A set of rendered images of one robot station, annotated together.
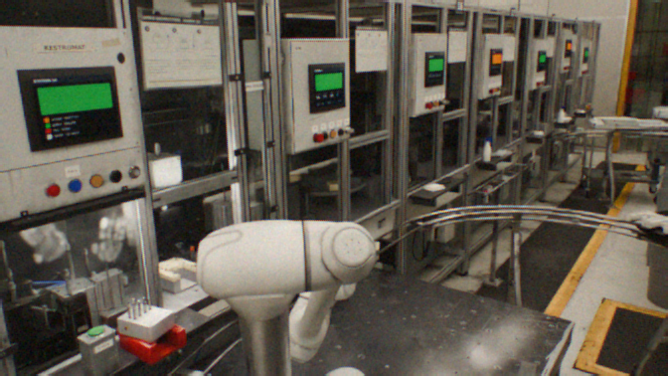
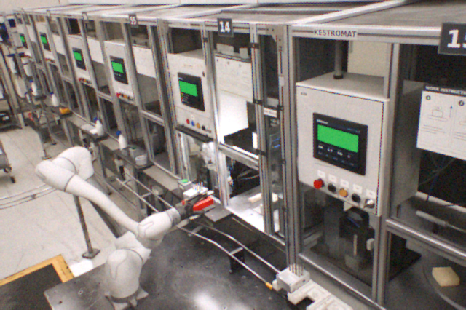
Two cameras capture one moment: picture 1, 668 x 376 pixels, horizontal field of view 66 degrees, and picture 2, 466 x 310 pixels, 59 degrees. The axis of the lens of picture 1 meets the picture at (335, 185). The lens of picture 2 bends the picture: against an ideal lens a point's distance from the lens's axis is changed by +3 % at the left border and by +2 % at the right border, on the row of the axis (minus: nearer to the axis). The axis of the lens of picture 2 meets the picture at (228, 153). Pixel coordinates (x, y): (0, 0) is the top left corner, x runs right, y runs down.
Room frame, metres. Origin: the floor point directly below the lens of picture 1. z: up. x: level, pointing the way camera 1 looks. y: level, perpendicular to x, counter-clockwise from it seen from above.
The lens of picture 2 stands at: (2.33, -1.48, 2.24)
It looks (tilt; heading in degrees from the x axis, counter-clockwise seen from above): 24 degrees down; 110
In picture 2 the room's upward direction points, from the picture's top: 6 degrees counter-clockwise
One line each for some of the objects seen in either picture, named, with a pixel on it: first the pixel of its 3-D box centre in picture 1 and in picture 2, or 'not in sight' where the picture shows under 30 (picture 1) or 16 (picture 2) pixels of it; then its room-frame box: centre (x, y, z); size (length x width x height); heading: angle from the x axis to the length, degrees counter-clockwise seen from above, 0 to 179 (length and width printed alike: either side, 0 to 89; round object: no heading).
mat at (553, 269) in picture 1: (584, 213); not in sight; (5.18, -2.67, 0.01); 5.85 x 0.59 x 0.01; 144
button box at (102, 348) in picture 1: (97, 350); (187, 188); (1.25, 0.67, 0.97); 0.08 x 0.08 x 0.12; 54
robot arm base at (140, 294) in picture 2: not in sight; (127, 293); (1.15, -0.04, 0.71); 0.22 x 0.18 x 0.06; 144
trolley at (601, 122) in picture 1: (625, 156); not in sight; (5.83, -3.39, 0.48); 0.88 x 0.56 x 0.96; 72
